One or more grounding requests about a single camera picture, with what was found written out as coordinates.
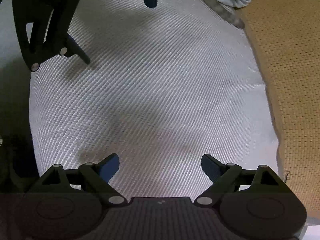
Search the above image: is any woven tan upright mattress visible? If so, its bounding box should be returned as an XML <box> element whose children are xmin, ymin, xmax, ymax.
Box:
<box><xmin>239</xmin><ymin>0</ymin><xmax>319</xmax><ymax>218</ymax></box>

